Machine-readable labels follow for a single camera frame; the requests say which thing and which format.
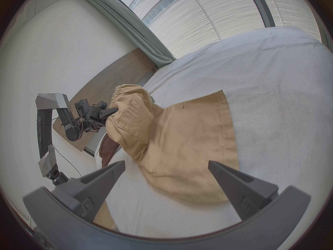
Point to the grey-green curtain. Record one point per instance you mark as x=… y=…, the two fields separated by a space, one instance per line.
x=145 y=35

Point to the brown shorts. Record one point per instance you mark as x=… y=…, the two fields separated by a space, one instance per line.
x=108 y=150

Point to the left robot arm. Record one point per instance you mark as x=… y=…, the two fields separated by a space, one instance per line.
x=49 y=100

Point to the window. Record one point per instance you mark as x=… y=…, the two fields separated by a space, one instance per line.
x=208 y=17

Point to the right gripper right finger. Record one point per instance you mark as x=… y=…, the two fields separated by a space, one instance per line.
x=242 y=189

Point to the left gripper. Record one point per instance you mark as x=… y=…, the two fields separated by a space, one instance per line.
x=95 y=116

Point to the bed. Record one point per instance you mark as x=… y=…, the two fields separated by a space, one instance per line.
x=260 y=87

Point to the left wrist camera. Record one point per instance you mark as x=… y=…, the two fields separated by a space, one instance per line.
x=102 y=105

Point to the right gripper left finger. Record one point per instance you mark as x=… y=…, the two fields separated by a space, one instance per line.
x=91 y=191

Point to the tan shorts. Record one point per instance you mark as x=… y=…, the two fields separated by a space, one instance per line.
x=182 y=144

